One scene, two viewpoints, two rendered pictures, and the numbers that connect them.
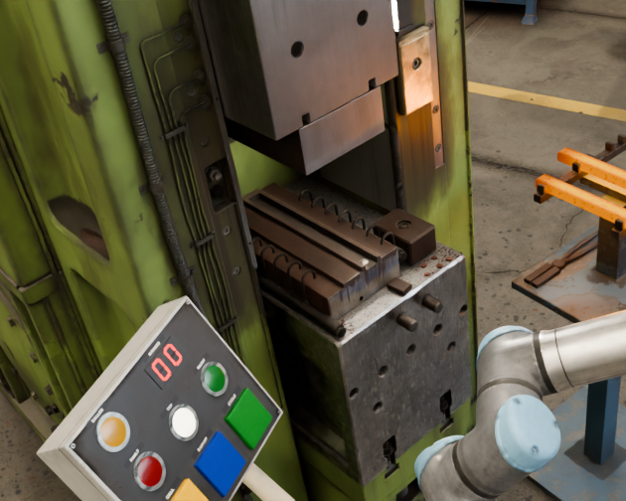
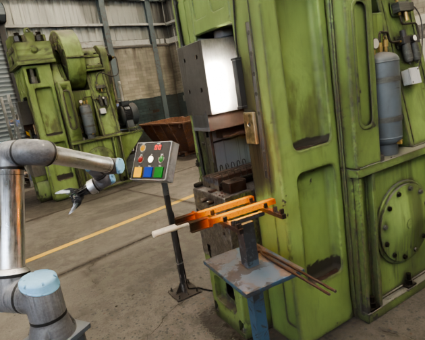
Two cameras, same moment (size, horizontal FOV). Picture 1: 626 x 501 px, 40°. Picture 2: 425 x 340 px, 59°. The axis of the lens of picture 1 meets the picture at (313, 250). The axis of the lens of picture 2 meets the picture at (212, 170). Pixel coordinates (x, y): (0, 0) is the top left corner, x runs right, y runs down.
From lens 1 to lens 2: 290 cm
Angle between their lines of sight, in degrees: 88
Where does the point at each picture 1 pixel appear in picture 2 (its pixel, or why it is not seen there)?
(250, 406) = (160, 170)
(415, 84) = (249, 133)
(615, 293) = (231, 263)
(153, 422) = (148, 154)
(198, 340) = (165, 150)
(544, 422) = not seen: hidden behind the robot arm
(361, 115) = (204, 121)
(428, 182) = (262, 181)
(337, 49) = (196, 96)
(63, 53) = not seen: hidden behind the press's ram
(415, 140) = (256, 158)
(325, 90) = (195, 107)
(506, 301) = not seen: outside the picture
